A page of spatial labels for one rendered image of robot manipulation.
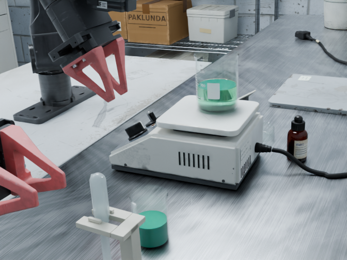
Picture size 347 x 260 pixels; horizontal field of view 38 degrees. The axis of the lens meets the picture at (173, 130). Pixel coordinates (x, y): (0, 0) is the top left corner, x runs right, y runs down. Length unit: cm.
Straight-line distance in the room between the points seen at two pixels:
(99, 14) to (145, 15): 231
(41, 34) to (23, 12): 318
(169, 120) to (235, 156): 11
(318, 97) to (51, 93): 52
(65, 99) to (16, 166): 55
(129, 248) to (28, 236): 26
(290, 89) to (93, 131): 41
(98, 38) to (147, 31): 235
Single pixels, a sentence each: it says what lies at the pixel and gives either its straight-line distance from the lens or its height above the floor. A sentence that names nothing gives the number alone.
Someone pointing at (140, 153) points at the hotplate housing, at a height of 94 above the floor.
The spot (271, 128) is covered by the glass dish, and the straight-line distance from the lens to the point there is 85.
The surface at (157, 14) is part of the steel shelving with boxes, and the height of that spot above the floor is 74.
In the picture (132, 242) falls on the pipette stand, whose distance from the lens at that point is 40.
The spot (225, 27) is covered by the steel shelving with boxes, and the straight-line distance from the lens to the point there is 297.
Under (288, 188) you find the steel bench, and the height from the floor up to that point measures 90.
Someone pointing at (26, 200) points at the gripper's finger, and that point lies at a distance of 44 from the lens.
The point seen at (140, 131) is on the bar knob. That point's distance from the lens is 75.
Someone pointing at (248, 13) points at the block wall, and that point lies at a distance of 323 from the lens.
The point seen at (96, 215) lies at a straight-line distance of 41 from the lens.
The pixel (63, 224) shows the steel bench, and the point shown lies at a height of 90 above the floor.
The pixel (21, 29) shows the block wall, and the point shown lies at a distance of 422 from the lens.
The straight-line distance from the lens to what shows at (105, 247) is 43.
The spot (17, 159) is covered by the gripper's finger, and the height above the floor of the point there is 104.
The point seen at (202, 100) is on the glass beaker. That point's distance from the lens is 71.
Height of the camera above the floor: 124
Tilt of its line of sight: 23 degrees down
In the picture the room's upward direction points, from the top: 3 degrees counter-clockwise
